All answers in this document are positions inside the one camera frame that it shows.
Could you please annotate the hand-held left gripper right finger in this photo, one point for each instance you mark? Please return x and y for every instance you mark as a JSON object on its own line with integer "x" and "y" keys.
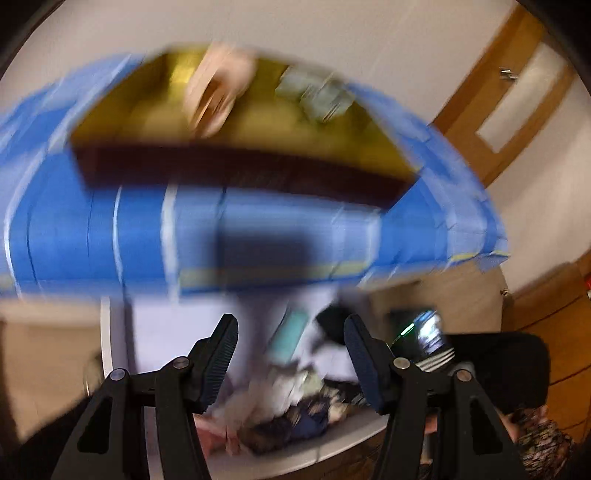
{"x": 364, "y": 364}

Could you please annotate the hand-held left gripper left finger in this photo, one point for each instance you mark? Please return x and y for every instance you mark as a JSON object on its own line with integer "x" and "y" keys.
{"x": 221, "y": 360}

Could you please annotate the black cloth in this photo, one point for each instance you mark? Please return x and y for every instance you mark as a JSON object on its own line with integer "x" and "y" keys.
{"x": 332, "y": 323}

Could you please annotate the white drawer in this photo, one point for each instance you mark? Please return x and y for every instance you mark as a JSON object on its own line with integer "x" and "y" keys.
{"x": 161, "y": 332}

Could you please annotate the teal cloth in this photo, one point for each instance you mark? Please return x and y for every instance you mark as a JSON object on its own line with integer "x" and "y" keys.
{"x": 288, "y": 337}

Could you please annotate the pink cloth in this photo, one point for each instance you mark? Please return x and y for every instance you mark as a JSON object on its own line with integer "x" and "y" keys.
{"x": 221, "y": 431}

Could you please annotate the dark blue cloth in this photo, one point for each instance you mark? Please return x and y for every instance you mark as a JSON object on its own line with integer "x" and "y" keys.
{"x": 304, "y": 422}

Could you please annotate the dark red box gold inside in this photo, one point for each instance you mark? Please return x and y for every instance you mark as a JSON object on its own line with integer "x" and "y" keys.
{"x": 231, "y": 170}

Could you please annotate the white patterned cloth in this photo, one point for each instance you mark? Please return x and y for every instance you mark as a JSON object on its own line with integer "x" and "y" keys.
{"x": 314, "y": 92}

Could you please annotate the beige cloth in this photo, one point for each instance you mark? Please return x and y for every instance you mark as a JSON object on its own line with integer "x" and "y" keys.
{"x": 221, "y": 87}

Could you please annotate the wooden cabinet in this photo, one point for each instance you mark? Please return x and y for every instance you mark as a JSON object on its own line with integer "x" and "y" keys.
{"x": 554, "y": 304}

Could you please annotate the person's patterned garment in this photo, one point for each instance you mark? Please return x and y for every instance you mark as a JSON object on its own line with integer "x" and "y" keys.
{"x": 545, "y": 443}

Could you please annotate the blue plaid blanket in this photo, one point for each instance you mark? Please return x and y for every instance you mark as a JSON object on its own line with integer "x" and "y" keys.
{"x": 138, "y": 221}

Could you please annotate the wooden door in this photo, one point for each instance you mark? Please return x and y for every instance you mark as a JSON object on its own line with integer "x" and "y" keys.
{"x": 461, "y": 110}

